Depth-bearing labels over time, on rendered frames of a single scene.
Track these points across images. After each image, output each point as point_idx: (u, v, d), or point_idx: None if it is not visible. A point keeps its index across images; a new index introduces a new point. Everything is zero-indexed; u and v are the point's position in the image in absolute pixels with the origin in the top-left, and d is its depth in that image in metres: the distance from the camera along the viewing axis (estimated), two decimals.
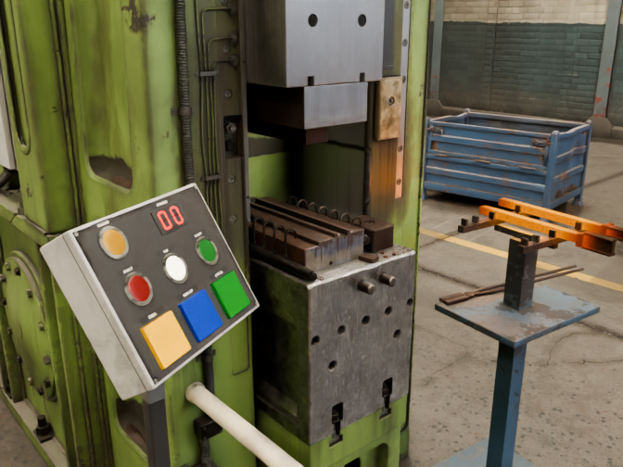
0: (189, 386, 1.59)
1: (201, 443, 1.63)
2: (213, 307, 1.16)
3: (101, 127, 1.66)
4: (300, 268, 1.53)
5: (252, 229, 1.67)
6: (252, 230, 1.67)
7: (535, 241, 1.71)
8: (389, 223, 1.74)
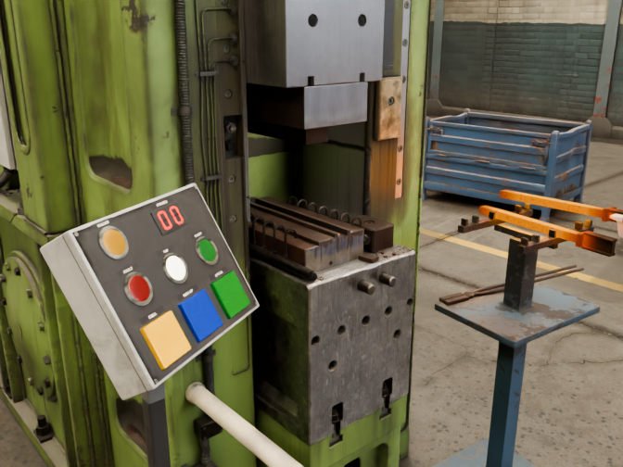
0: (189, 386, 1.59)
1: (201, 443, 1.63)
2: (213, 307, 1.16)
3: (101, 127, 1.66)
4: (300, 268, 1.53)
5: (252, 229, 1.67)
6: (252, 230, 1.67)
7: (535, 241, 1.71)
8: (389, 223, 1.74)
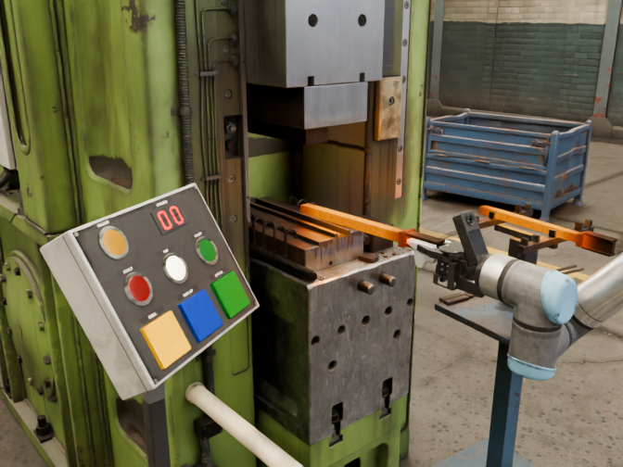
0: (189, 386, 1.59)
1: (201, 443, 1.63)
2: (213, 307, 1.16)
3: (101, 127, 1.66)
4: (300, 268, 1.53)
5: (252, 229, 1.67)
6: (252, 230, 1.67)
7: (535, 241, 1.71)
8: (389, 223, 1.74)
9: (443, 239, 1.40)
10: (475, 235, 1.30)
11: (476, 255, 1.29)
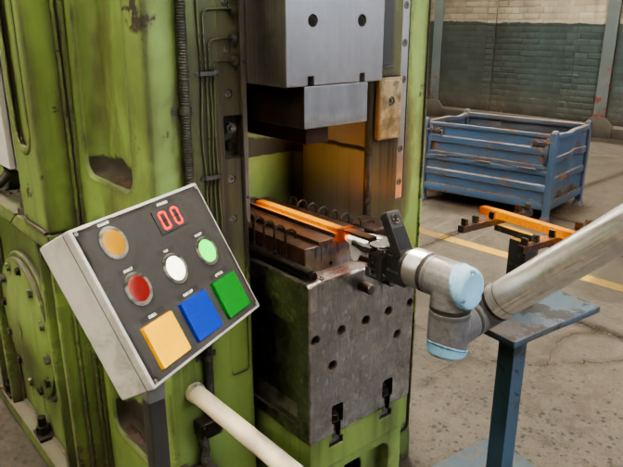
0: (189, 386, 1.59)
1: (201, 443, 1.63)
2: (213, 307, 1.16)
3: (101, 127, 1.66)
4: (300, 268, 1.53)
5: (252, 229, 1.67)
6: (252, 230, 1.67)
7: (535, 241, 1.71)
8: None
9: (376, 235, 1.56)
10: (400, 233, 1.46)
11: (400, 249, 1.45)
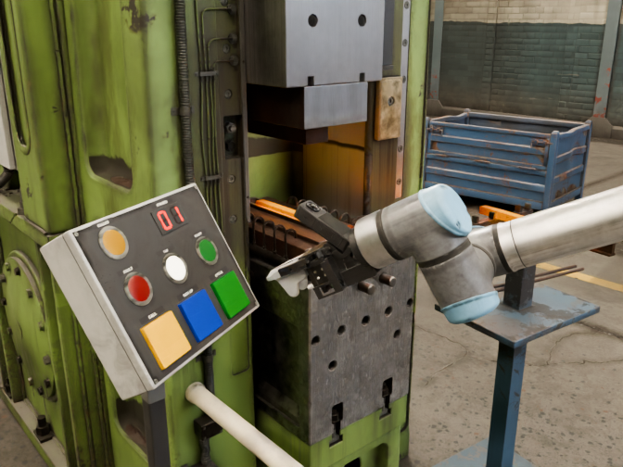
0: (189, 386, 1.59)
1: (201, 443, 1.63)
2: (213, 307, 1.16)
3: (101, 127, 1.66)
4: None
5: (252, 229, 1.67)
6: (252, 230, 1.67)
7: None
8: None
9: (300, 255, 1.16)
10: (327, 219, 1.09)
11: (342, 233, 1.07)
